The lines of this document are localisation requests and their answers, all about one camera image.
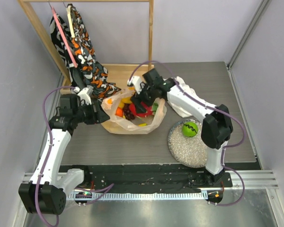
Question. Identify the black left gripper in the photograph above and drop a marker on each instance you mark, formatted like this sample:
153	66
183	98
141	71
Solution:
99	116

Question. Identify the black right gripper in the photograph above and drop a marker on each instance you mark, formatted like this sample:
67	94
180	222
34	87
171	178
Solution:
141	99

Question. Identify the translucent plastic shopping bag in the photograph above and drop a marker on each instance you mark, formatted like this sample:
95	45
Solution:
139	125

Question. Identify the green fake watermelon ball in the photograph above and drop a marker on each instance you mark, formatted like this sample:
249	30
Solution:
189	129

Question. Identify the yellow fake banana bunch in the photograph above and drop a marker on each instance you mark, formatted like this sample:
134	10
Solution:
124	101

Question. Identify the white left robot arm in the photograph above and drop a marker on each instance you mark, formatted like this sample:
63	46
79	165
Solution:
46	192

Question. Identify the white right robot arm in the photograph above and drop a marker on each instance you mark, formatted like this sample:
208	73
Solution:
215	120

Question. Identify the dark red fake grapes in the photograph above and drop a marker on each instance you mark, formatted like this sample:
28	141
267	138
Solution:
128	113

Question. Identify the orange fake tangerine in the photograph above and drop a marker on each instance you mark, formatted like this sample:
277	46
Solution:
119	112

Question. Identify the wooden clothes rack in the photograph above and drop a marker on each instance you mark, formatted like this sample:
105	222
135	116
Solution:
119	72

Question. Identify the white crumpled cloth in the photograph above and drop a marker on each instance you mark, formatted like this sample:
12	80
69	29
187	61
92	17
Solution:
180	107

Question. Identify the orange camouflage patterned garment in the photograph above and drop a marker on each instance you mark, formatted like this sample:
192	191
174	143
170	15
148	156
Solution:
90	72

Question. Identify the speckled ceramic plate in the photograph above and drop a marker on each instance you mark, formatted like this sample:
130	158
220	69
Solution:
189	151

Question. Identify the pink clothes hanger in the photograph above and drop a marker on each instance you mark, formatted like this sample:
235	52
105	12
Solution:
64	37

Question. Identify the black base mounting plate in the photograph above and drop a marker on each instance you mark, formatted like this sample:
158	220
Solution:
149	178

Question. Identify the cream clothes hanger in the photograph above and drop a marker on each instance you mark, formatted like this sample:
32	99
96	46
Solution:
69	6

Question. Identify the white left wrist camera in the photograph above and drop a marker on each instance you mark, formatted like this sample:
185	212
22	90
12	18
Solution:
84	94

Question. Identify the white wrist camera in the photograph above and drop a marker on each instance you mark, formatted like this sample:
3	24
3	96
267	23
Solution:
137	83
84	94

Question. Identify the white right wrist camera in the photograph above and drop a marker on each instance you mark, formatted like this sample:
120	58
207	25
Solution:
137	83

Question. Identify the white slotted cable duct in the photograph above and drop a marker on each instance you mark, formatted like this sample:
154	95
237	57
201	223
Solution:
76	196

